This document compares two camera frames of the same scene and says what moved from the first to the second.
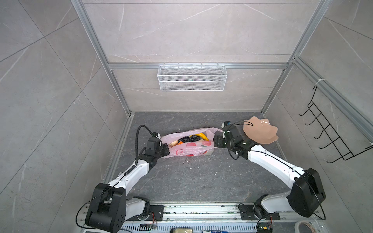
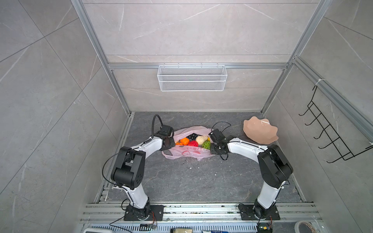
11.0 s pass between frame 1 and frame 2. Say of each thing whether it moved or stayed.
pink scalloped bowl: stayed
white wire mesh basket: stayed
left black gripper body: moved
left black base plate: stayed
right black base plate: stayed
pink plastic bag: moved
